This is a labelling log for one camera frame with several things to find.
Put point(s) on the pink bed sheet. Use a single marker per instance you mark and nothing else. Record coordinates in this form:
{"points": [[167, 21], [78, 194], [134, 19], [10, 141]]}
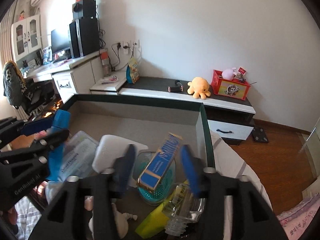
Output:
{"points": [[296, 220]]}

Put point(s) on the blue highlighter marker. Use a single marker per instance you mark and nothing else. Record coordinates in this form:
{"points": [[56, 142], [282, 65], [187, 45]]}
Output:
{"points": [[60, 122]]}

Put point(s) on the black hand grip roller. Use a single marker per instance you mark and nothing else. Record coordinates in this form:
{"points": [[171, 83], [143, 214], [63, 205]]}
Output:
{"points": [[177, 88]]}

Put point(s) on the red toy box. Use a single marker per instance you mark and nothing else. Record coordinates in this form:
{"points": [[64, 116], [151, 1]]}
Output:
{"points": [[230, 88]]}

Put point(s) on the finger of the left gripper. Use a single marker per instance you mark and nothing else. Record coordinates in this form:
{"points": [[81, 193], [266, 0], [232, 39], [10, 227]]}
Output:
{"points": [[11, 128], [38, 148]]}

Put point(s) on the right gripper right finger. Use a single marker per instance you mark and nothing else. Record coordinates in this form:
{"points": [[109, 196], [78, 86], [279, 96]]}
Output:
{"points": [[193, 169]]}

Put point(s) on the computer monitor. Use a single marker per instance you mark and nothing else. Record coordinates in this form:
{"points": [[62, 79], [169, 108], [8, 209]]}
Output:
{"points": [[60, 44]]}

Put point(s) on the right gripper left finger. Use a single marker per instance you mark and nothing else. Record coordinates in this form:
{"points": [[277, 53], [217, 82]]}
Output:
{"points": [[122, 171]]}

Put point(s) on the teal mesh basket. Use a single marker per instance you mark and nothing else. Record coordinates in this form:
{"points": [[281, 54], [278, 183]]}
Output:
{"points": [[157, 195]]}

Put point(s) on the black floor scale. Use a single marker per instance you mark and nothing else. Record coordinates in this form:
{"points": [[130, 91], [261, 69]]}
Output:
{"points": [[259, 135]]}

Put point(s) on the white USB charger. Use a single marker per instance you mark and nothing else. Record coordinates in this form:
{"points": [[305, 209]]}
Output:
{"points": [[112, 147]]}

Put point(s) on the black office chair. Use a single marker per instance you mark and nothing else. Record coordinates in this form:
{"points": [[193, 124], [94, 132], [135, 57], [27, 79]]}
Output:
{"points": [[30, 97]]}

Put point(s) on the white figurine toy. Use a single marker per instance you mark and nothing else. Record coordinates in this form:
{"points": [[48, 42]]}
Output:
{"points": [[120, 218]]}

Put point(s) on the white desk with drawers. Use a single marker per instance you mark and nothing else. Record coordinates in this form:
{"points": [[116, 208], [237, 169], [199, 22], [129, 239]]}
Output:
{"points": [[73, 76]]}

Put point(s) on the yellow octopus plush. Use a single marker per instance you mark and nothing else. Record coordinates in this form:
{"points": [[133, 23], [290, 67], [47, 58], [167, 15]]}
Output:
{"points": [[199, 88]]}

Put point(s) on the snack bag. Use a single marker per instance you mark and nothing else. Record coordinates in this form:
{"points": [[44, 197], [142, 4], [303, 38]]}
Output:
{"points": [[132, 73]]}

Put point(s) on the wall power outlets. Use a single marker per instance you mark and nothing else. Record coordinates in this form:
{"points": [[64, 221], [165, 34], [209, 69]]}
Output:
{"points": [[129, 47]]}

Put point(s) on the white low TV cabinet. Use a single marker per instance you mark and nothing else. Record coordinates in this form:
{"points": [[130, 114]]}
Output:
{"points": [[232, 119]]}

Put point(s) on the black speaker box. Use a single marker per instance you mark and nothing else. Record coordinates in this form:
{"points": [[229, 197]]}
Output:
{"points": [[84, 9]]}

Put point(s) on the blue rectangular small box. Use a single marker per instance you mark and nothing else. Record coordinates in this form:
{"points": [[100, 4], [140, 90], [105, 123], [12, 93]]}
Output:
{"points": [[160, 162]]}

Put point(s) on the pink storage box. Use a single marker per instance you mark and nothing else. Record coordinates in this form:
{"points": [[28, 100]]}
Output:
{"points": [[147, 121]]}

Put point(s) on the black computer tower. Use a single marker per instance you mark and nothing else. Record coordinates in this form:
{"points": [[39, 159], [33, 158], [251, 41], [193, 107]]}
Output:
{"points": [[83, 37]]}

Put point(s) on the white glass-door cabinet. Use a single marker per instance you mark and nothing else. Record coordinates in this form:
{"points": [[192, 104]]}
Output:
{"points": [[25, 37]]}

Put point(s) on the pink plush toy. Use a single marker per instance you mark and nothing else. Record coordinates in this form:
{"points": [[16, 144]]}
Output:
{"points": [[229, 74]]}

